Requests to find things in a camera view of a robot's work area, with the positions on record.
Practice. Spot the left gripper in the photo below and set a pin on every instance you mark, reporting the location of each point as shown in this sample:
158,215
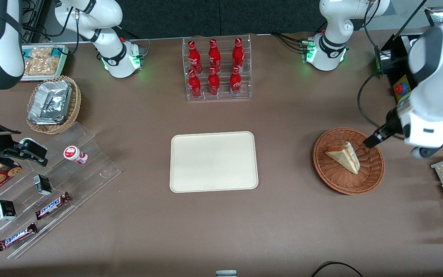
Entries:
383,132

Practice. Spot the triangle sandwich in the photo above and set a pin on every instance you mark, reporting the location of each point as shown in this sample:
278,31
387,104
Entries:
342,156

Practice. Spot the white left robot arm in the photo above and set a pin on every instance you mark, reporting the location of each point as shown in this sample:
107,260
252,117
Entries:
337,15

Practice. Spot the light tan wicker basket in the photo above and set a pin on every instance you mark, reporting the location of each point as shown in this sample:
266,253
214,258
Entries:
74,104

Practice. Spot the brown wicker basket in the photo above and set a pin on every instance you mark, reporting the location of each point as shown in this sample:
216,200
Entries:
340,185

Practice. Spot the white snack tray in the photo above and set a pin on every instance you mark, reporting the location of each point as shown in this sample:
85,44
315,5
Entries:
64,52

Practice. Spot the cream plastic tray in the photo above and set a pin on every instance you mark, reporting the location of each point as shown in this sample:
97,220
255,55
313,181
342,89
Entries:
214,161

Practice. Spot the small black carton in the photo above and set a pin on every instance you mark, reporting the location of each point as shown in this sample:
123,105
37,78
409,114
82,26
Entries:
5,210
43,184

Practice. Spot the small red white bottle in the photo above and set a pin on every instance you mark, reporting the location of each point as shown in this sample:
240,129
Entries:
73,154

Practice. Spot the silver foil pack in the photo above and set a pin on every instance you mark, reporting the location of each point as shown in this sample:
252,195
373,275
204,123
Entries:
50,102

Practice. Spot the Snickers chocolate bar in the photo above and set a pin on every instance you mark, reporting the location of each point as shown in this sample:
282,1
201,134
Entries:
52,206
17,236

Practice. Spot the black machine with yellow panel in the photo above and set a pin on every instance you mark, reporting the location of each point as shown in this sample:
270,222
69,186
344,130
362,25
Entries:
396,73

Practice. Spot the clear acrylic stepped stand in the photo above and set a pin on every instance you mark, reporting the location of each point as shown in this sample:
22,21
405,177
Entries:
90,173

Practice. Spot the clear bag of crackers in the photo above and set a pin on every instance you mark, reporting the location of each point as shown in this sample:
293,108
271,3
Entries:
40,52
42,66

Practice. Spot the red cola bottle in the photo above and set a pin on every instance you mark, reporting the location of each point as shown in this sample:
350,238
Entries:
194,57
214,56
238,54
235,82
214,82
194,85

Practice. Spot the clear acrylic bottle rack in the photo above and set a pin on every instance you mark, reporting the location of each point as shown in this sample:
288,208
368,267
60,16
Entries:
223,96

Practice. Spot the small grey object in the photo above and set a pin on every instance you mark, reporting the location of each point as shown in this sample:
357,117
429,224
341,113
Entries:
226,274

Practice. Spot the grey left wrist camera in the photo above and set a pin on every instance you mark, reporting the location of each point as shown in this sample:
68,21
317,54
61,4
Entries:
423,152

